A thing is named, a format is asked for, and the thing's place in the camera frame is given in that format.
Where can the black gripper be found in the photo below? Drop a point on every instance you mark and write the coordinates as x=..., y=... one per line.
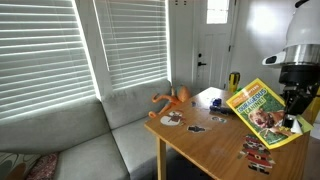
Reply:
x=300, y=90

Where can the orange children's paperback book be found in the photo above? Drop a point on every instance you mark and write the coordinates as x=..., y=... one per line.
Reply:
x=260, y=110

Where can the black marker pen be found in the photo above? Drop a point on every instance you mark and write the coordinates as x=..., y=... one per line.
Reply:
x=220, y=110

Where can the small round sticker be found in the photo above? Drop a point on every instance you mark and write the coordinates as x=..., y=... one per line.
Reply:
x=218, y=119

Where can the small blue object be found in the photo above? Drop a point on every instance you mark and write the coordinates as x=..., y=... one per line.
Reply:
x=217, y=102

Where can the black figure sticker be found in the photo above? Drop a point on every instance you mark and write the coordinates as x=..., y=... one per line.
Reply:
x=196, y=129

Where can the tiny bluish sticker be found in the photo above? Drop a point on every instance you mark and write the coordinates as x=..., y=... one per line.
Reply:
x=194, y=104

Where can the white entry door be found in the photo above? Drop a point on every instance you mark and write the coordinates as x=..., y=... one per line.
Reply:
x=213, y=50

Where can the black door deadbolt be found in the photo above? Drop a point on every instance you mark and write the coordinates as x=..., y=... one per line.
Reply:
x=200, y=55

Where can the orange octopus plush toy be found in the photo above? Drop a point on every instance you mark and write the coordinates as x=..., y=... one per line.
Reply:
x=173, y=98

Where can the narrow white window blind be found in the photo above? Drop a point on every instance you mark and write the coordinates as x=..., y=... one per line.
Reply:
x=133, y=43

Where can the grey fabric sofa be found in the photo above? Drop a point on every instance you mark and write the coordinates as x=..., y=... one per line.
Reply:
x=73, y=133

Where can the red woven pillow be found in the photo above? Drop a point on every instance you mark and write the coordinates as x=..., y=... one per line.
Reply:
x=43, y=166

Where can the wide white window blind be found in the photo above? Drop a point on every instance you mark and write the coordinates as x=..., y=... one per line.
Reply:
x=43, y=56

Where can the patterned beige pillow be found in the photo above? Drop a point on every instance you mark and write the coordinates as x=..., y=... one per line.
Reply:
x=15, y=166

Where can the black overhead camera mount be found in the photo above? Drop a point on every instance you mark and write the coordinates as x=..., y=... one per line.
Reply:
x=300, y=3

